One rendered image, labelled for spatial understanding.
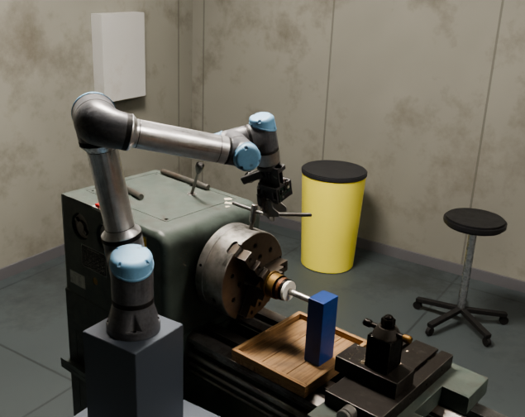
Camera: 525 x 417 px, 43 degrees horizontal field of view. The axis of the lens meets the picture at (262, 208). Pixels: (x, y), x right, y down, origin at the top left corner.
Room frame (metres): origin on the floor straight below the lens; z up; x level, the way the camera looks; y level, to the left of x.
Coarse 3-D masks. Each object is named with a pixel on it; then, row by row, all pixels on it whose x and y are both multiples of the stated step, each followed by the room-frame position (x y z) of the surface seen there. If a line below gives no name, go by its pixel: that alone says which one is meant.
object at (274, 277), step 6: (270, 276) 1.99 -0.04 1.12; (276, 276) 1.99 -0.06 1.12; (282, 276) 2.00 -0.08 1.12; (264, 282) 1.98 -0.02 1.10; (270, 282) 1.98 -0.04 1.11; (276, 282) 1.97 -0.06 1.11; (282, 282) 1.96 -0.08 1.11; (264, 288) 1.98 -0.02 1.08; (270, 288) 1.97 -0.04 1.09; (276, 288) 1.96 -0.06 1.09; (264, 294) 1.98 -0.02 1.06; (270, 294) 1.97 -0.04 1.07; (276, 294) 1.95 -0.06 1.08
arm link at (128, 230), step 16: (80, 96) 1.78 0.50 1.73; (96, 96) 1.74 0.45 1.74; (80, 144) 1.74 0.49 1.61; (96, 160) 1.74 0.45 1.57; (112, 160) 1.75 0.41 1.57; (96, 176) 1.74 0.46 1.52; (112, 176) 1.74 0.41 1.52; (96, 192) 1.76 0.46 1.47; (112, 192) 1.74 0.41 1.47; (112, 208) 1.74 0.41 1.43; (128, 208) 1.77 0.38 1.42; (112, 224) 1.75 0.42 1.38; (128, 224) 1.76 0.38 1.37; (112, 240) 1.74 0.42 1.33; (128, 240) 1.74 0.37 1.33
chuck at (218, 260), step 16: (224, 240) 2.05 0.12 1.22; (240, 240) 2.03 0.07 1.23; (256, 240) 2.07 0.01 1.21; (272, 240) 2.14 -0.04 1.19; (208, 256) 2.02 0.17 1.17; (224, 256) 1.99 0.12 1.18; (256, 256) 2.08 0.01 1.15; (272, 256) 2.14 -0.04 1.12; (208, 272) 1.99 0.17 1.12; (224, 272) 1.96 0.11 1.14; (240, 272) 2.01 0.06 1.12; (208, 288) 1.98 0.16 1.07; (224, 288) 1.96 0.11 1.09; (240, 288) 2.02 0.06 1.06; (224, 304) 1.96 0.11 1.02; (240, 304) 2.02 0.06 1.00
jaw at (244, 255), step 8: (232, 248) 2.02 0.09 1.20; (240, 248) 2.01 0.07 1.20; (240, 256) 1.99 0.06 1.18; (248, 256) 1.98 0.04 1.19; (240, 264) 2.02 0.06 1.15; (248, 264) 1.98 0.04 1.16; (256, 264) 2.00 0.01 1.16; (248, 272) 2.02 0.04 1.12; (256, 272) 1.99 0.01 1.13; (264, 272) 1.99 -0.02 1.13; (264, 280) 1.99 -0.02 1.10
